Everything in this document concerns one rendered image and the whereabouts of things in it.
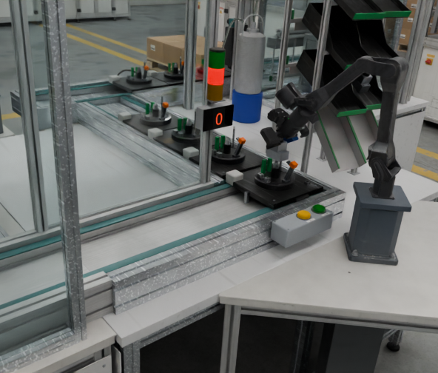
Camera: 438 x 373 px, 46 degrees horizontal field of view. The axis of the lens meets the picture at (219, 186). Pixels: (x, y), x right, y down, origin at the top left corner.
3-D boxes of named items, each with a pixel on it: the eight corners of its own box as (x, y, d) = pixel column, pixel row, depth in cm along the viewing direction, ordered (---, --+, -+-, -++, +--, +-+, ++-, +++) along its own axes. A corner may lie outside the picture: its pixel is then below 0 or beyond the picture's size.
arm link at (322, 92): (408, 67, 143) (386, 35, 143) (398, 72, 137) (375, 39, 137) (329, 123, 162) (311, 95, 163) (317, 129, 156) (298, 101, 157)
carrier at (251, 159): (271, 166, 197) (274, 135, 191) (222, 180, 183) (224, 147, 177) (229, 146, 213) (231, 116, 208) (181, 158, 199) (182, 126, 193)
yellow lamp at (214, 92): (226, 99, 163) (226, 84, 161) (213, 101, 160) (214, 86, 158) (215, 95, 167) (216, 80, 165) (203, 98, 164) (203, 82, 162)
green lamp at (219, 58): (227, 67, 159) (228, 51, 157) (214, 69, 156) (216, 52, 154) (217, 64, 162) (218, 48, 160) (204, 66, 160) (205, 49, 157)
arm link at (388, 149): (410, 57, 141) (387, 55, 144) (402, 61, 136) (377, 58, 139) (394, 167, 154) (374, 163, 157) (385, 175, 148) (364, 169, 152)
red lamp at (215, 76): (226, 83, 161) (227, 68, 159) (214, 86, 158) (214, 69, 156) (216, 80, 165) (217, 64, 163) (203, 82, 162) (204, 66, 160)
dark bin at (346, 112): (365, 114, 184) (374, 98, 178) (336, 118, 177) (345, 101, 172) (322, 64, 198) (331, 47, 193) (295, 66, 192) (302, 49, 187)
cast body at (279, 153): (288, 159, 175) (291, 140, 172) (279, 162, 172) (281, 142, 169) (271, 151, 180) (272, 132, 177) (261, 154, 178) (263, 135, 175)
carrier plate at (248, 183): (322, 191, 179) (323, 186, 178) (273, 209, 165) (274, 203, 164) (274, 167, 196) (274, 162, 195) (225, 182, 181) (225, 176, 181)
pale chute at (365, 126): (383, 159, 200) (391, 154, 196) (357, 163, 194) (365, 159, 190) (356, 94, 206) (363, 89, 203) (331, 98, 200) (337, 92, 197)
